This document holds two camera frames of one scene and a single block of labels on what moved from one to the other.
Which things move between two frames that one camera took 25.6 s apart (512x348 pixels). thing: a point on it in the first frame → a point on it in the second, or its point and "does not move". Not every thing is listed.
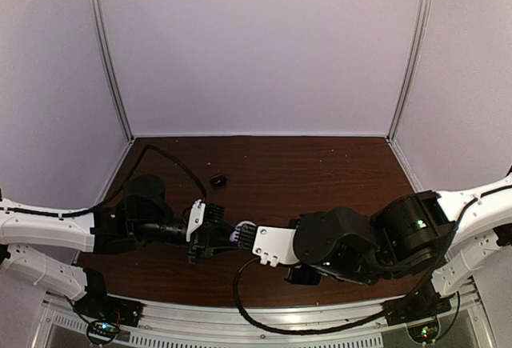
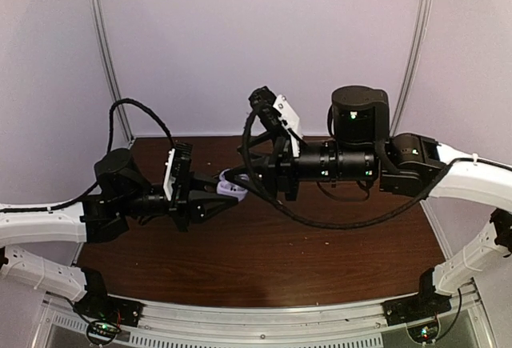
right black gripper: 300,280 → 280,156
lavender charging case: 234,234 → 226,187
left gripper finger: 220,231 → 199,181
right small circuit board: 424,333 does not move
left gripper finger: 214,251 → 204,204
